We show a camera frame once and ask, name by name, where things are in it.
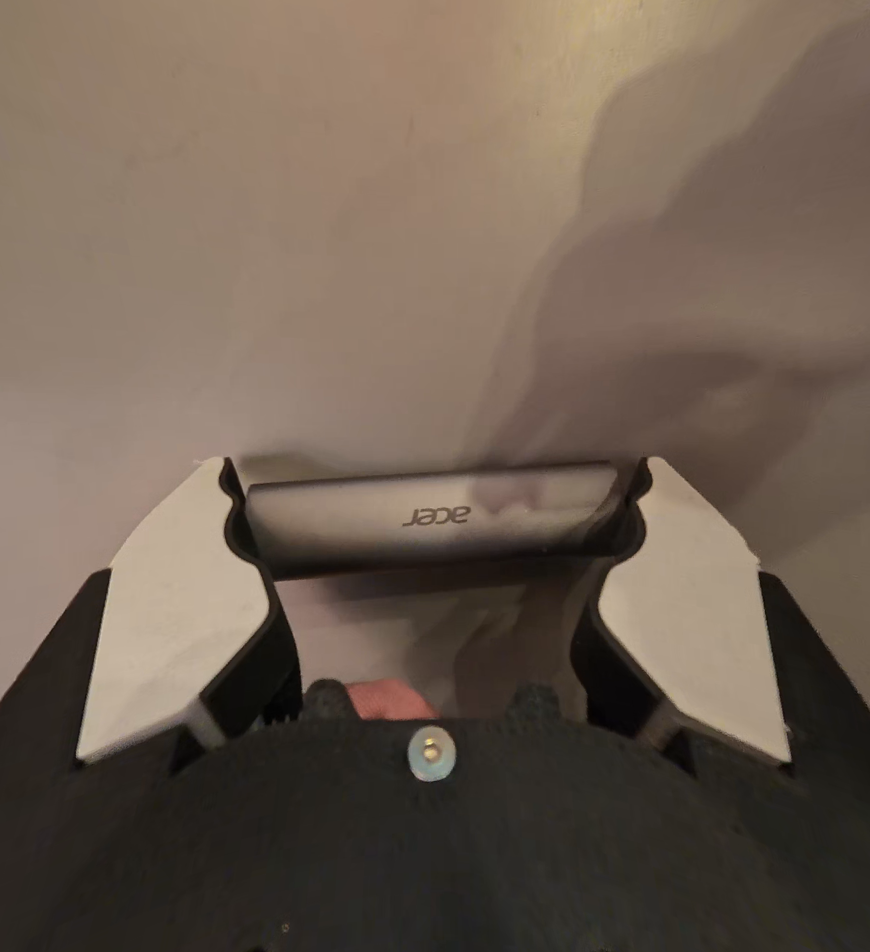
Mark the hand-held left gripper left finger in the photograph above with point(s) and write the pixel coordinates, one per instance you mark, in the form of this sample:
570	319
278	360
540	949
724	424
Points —
174	610

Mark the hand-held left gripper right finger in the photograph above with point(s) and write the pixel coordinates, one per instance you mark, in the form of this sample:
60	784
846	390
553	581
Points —
695	617

